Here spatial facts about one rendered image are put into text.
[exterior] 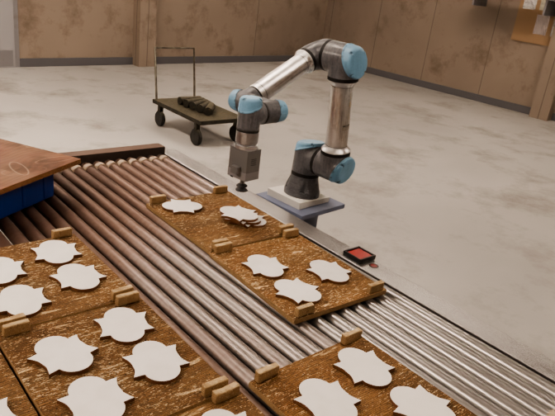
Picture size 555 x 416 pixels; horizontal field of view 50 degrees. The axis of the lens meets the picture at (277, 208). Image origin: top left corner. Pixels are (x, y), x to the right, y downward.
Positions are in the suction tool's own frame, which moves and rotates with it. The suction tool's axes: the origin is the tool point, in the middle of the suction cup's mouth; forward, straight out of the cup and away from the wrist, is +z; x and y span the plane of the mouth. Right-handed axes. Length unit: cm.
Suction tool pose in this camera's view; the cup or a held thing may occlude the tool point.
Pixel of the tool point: (241, 190)
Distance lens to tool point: 201.4
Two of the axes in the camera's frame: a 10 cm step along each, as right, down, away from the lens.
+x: 6.7, -2.0, 7.1
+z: -1.2, 9.2, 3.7
